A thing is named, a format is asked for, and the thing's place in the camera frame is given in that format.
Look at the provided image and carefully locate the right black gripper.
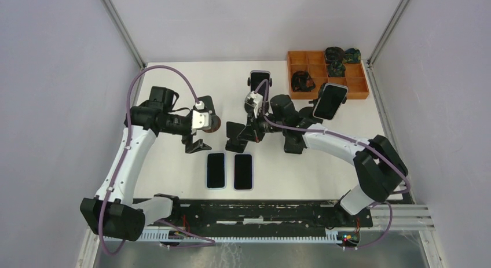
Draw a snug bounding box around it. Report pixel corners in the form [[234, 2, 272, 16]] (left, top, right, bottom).
[[237, 107, 286, 143]]

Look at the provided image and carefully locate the blue case phone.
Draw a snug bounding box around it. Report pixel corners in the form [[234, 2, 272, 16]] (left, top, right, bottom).
[[206, 153, 226, 189]]

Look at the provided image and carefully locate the lilac case phone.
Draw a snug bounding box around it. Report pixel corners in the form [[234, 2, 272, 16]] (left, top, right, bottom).
[[233, 154, 254, 190]]

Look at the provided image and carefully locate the brown base phone stand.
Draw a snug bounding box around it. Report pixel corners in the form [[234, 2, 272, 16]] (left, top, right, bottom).
[[193, 96, 221, 133]]

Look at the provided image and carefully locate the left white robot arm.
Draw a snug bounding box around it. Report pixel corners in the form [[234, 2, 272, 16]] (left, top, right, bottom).
[[80, 86, 218, 241]]

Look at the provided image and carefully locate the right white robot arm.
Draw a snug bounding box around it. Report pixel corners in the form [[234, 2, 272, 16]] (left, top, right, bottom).
[[226, 91, 411, 226]]

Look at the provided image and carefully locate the right phone stand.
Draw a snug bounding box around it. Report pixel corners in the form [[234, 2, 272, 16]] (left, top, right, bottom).
[[299, 99, 323, 124]]

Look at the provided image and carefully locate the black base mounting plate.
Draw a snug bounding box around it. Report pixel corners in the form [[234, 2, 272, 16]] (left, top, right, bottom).
[[165, 199, 373, 237]]

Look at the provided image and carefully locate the black rolled item in tray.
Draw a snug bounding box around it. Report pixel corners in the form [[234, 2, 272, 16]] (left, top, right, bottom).
[[291, 71, 316, 92]]

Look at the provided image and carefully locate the orange compartment tray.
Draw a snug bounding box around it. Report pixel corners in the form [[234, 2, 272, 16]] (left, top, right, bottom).
[[287, 51, 369, 100]]

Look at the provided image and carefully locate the green rolled item middle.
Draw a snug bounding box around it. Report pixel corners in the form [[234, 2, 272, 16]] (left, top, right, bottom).
[[327, 61, 346, 78]]

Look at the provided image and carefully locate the dark rolled item top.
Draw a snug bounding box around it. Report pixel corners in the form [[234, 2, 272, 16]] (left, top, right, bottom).
[[324, 46, 345, 64]]

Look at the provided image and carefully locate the green rolled item corner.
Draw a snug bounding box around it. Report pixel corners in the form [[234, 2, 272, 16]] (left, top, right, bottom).
[[343, 47, 361, 64]]

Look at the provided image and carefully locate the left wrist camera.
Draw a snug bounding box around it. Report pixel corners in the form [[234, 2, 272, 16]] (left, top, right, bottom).
[[191, 110, 212, 130]]

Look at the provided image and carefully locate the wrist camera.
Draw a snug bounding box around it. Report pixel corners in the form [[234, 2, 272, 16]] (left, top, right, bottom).
[[244, 91, 264, 118], [191, 110, 212, 130]]

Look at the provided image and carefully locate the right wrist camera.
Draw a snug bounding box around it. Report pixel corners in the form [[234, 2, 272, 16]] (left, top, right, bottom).
[[244, 91, 264, 118]]

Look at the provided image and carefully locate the white cable duct rail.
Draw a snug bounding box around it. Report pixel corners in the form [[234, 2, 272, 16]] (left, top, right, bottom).
[[100, 229, 361, 245]]

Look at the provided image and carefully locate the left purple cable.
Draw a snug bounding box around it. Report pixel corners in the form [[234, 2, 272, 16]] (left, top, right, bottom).
[[97, 65, 217, 256]]

